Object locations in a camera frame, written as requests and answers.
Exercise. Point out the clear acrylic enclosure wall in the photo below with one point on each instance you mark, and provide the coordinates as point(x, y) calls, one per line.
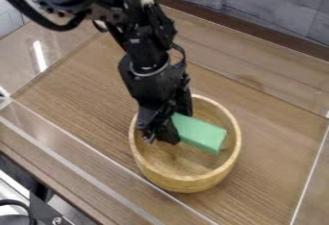
point(66, 120)

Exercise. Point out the light wooden bowl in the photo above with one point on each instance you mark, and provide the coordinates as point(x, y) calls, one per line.
point(182, 168)

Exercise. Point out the black metal clamp bracket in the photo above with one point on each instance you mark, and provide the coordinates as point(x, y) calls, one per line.
point(46, 215)

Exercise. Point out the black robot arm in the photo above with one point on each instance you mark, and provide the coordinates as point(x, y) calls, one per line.
point(145, 32)

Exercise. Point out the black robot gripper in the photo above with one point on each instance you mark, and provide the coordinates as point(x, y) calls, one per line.
point(162, 94)

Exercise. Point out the green rectangular block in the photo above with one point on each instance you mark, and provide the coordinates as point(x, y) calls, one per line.
point(200, 134)

